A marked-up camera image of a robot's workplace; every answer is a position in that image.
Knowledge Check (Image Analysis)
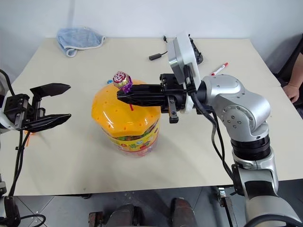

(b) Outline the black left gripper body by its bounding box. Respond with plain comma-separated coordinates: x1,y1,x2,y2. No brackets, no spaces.
4,93,47,126

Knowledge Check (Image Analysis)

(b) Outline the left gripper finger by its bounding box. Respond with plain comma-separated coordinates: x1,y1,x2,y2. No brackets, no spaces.
29,83,71,110
23,113,72,133

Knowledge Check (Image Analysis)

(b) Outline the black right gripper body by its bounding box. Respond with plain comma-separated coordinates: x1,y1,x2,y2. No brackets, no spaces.
159,73,189,124

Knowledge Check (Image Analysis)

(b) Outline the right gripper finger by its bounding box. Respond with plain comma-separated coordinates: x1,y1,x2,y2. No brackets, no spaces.
116,92,164,107
129,83,164,94

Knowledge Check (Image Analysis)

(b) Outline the purple lollipop red stick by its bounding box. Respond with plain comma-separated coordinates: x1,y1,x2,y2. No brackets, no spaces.
112,70,134,112

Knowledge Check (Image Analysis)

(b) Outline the yellow lidded candy jar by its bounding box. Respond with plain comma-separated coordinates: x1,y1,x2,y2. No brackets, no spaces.
91,79,161,158

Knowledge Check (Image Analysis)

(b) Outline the bystander bare hand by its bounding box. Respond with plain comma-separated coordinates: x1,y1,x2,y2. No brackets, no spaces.
283,78,303,104

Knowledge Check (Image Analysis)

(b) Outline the black plastic object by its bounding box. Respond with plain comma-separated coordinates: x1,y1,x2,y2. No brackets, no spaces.
189,37,204,64

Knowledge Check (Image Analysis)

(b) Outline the red and white marker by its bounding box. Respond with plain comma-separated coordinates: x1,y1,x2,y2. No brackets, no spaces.
210,62,229,76

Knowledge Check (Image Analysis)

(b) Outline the light blue towel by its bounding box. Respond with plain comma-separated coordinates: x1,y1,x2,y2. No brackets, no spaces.
56,26,107,58

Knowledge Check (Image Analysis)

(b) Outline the grey metal clamp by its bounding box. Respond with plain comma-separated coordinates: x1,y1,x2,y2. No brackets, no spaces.
0,174,8,197

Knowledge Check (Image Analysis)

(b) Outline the dark rounded shape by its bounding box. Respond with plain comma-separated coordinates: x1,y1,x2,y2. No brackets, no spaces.
170,197,197,227
113,203,143,227

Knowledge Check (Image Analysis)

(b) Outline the bystander dark clothing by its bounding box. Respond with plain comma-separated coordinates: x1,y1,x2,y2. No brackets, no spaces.
278,33,303,84

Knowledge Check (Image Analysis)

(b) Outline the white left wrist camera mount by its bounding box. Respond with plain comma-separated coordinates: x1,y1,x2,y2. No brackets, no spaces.
0,70,18,135

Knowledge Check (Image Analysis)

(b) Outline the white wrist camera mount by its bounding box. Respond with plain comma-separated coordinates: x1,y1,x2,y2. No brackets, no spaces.
166,30,202,114
0,70,18,135

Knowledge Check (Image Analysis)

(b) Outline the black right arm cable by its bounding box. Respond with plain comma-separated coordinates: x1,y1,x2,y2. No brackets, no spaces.
182,65,244,197

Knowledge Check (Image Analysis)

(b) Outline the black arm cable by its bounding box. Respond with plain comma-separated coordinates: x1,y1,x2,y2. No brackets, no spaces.
0,69,47,227
182,65,244,197

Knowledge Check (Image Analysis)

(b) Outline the black adapter with cable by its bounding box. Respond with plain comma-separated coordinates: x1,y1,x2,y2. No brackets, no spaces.
148,35,169,61

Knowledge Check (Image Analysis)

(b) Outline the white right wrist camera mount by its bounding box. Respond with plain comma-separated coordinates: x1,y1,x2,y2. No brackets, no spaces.
166,30,202,114

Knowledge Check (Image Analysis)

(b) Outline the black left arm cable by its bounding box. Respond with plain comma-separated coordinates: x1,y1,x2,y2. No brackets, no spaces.
0,69,47,227

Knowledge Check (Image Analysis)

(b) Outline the metal table bracket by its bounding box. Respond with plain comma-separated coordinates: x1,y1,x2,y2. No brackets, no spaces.
217,186,235,215
88,211,104,227

